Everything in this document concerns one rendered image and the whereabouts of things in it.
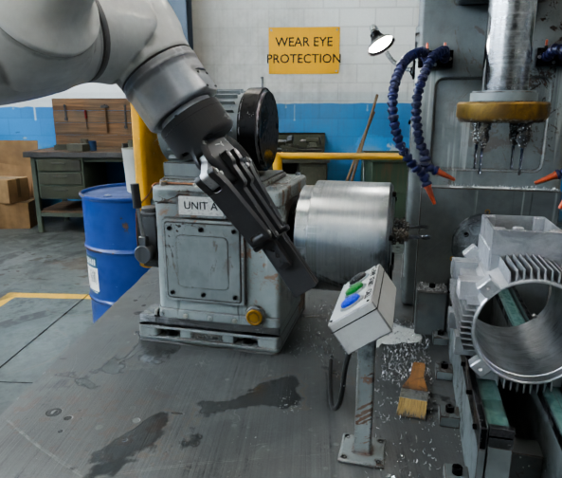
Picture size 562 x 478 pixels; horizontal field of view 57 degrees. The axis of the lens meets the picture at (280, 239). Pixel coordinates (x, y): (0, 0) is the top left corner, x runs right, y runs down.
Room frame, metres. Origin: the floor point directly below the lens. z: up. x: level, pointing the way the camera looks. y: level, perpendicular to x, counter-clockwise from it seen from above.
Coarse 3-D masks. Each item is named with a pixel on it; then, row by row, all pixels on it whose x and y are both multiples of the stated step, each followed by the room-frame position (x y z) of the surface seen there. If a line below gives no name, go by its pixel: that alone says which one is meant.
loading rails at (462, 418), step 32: (448, 288) 1.17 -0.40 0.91; (512, 288) 1.11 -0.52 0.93; (512, 320) 0.95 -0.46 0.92; (448, 352) 1.05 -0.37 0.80; (480, 384) 0.71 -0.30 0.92; (512, 384) 0.84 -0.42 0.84; (448, 416) 0.77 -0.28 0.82; (480, 416) 0.61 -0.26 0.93; (544, 416) 0.66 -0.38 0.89; (480, 448) 0.58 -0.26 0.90; (512, 448) 0.57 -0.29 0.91; (544, 448) 0.64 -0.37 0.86
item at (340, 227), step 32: (320, 192) 1.10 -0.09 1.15; (352, 192) 1.09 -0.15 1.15; (384, 192) 1.07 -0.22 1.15; (320, 224) 1.04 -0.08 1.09; (352, 224) 1.03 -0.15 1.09; (384, 224) 1.02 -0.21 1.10; (320, 256) 1.03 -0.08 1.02; (352, 256) 1.02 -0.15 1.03; (384, 256) 1.00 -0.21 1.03; (320, 288) 1.09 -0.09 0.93
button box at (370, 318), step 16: (368, 272) 0.77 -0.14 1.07; (384, 272) 0.77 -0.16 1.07; (368, 288) 0.68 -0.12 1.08; (384, 288) 0.71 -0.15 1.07; (336, 304) 0.70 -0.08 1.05; (352, 304) 0.65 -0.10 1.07; (368, 304) 0.62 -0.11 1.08; (384, 304) 0.66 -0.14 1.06; (336, 320) 0.64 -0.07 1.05; (352, 320) 0.63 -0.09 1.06; (368, 320) 0.62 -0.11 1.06; (384, 320) 0.62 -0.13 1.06; (336, 336) 0.63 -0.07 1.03; (352, 336) 0.63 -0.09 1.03; (368, 336) 0.62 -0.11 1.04; (352, 352) 0.63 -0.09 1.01
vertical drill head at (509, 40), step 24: (504, 0) 1.08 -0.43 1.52; (528, 0) 1.07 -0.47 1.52; (504, 24) 1.07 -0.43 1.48; (528, 24) 1.07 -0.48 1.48; (504, 48) 1.07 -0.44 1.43; (528, 48) 1.07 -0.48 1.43; (504, 72) 1.07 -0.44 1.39; (528, 72) 1.08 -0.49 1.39; (480, 96) 1.08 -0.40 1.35; (504, 96) 1.05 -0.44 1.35; (528, 96) 1.05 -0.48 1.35; (480, 120) 1.05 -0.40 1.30; (504, 120) 1.03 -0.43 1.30; (528, 120) 1.03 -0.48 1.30; (480, 144) 1.07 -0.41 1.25; (480, 168) 1.07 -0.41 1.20
